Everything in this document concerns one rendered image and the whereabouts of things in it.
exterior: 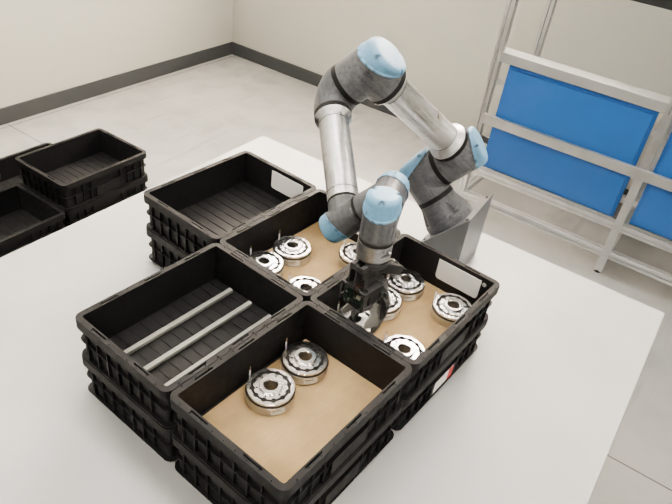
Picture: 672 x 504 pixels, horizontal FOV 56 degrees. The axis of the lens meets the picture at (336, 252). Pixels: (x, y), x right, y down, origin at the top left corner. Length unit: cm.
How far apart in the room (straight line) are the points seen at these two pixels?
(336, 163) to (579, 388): 85
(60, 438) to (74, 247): 69
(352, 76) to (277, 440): 87
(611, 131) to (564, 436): 192
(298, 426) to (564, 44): 326
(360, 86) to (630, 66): 268
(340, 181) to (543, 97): 199
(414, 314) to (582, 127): 190
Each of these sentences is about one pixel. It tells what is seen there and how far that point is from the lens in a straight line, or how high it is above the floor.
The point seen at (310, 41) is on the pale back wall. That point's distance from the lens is 503.
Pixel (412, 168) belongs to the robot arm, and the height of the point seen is 100.
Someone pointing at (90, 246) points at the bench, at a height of 70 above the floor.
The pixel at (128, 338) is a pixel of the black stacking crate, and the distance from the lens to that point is 150.
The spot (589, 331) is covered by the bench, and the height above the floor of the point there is 70.
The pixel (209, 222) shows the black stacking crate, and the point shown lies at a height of 83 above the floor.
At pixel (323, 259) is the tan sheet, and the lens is 173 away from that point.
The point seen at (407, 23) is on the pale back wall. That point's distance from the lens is 455.
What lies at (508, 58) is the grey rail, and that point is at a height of 91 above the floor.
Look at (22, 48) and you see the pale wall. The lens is 435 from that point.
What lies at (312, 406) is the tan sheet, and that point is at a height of 83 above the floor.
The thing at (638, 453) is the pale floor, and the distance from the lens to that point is 274.
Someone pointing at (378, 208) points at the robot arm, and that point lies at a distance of 124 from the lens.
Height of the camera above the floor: 187
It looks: 36 degrees down
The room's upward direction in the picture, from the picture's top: 8 degrees clockwise
